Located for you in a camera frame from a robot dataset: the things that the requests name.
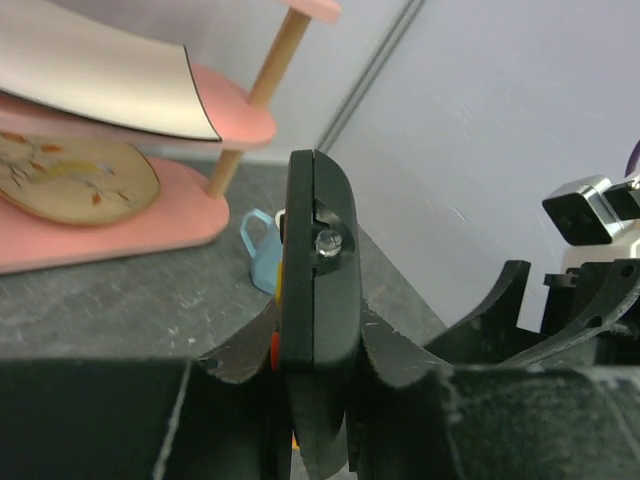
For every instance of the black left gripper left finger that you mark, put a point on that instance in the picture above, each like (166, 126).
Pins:
(221, 416)

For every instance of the pink three-tier shelf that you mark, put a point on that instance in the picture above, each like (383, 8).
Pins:
(191, 209)

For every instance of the light blue mug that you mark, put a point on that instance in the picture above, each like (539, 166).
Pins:
(266, 256)

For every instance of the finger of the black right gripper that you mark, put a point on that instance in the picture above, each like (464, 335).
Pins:
(489, 334)

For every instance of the white square plate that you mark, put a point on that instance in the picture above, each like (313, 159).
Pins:
(58, 58)

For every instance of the black remote control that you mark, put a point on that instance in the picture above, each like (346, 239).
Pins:
(320, 294)

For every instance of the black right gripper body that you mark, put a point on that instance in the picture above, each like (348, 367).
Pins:
(616, 297)

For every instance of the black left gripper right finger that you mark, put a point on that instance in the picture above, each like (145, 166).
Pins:
(410, 418)

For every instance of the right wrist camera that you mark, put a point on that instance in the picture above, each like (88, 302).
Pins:
(597, 218)

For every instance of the beige bird-painted bowl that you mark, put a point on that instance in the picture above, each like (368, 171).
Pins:
(76, 181)

